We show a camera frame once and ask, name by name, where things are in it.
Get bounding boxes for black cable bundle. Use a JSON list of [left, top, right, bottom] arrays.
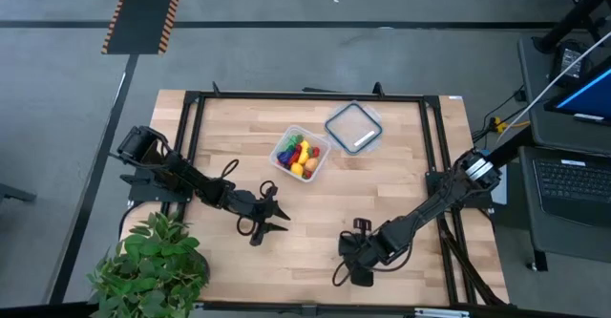
[[436, 205, 510, 308]]

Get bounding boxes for green potted plant black pot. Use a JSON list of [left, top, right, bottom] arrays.
[[86, 211, 212, 318]]

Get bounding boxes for dark grey furniture leg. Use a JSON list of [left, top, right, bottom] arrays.
[[0, 182, 38, 204]]

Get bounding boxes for clear plastic tupperware container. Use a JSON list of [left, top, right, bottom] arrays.
[[268, 123, 332, 184]]

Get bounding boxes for monitor with blue screen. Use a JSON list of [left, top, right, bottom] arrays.
[[543, 54, 611, 127]]

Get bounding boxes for black stand legs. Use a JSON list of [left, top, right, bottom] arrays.
[[532, 0, 611, 54]]

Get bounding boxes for yellow cable connector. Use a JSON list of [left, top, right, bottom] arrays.
[[494, 117, 531, 134]]

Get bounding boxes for grey desk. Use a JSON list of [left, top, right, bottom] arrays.
[[517, 34, 611, 272]]

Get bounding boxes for white metal bracket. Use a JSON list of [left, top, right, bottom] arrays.
[[412, 307, 472, 318]]

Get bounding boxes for grey laptop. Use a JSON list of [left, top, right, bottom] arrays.
[[518, 144, 611, 229]]

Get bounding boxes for black mat orange striped edges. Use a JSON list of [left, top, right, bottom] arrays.
[[100, 0, 187, 55]]

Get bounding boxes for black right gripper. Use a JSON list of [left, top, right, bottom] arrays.
[[332, 217, 389, 288]]

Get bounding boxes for black power cable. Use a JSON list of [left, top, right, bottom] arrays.
[[471, 84, 529, 143]]

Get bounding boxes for black aluminium table frame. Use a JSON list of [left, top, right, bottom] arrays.
[[159, 81, 511, 318]]

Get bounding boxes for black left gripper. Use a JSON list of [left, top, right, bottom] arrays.
[[223, 180, 292, 247]]

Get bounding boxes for clear lid blue rim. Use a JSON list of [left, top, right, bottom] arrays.
[[324, 100, 384, 157]]

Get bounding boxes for black power adapter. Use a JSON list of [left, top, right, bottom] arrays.
[[548, 39, 596, 89]]

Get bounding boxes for white cable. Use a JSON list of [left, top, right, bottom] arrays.
[[495, 30, 611, 146]]

